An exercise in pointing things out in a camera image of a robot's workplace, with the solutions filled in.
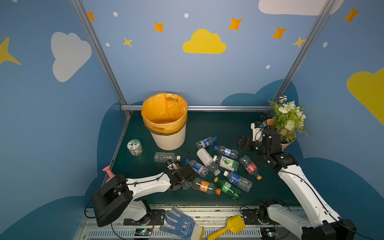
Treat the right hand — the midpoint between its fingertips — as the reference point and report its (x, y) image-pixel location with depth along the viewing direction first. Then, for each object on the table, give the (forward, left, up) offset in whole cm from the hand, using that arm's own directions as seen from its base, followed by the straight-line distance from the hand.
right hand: (244, 137), depth 79 cm
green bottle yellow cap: (-22, +8, -18) cm, 29 cm away
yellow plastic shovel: (-37, +4, -23) cm, 44 cm away
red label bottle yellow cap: (-8, -7, -19) cm, 22 cm away
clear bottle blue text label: (+2, +6, -18) cm, 20 cm away
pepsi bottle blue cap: (+8, +18, -18) cm, 27 cm away
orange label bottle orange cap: (-21, +20, -18) cm, 34 cm away
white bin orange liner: (+23, +49, -10) cm, 55 cm away
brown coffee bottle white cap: (-8, +16, -20) cm, 27 cm away
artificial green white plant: (+9, -23, +6) cm, 25 cm away
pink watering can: (-20, +71, -13) cm, 75 cm away
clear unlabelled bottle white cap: (-5, +46, -19) cm, 50 cm away
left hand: (-15, +30, -21) cm, 40 cm away
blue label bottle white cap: (-18, -1, -17) cm, 25 cm away
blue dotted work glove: (-40, +29, -22) cm, 54 cm away
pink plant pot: (+1, -25, -8) cm, 26 cm away
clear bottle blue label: (-12, +22, -20) cm, 32 cm away
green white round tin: (-2, +64, -14) cm, 65 cm away
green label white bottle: (-6, +7, -20) cm, 22 cm away
